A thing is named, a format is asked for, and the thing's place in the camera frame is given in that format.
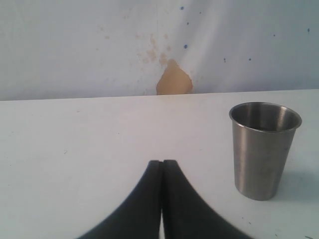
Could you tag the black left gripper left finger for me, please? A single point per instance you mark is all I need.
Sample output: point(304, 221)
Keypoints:
point(138, 217)

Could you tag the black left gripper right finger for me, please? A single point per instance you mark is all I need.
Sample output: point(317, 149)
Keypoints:
point(185, 214)

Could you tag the stainless steel cup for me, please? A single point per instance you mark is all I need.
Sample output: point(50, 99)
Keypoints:
point(262, 137)

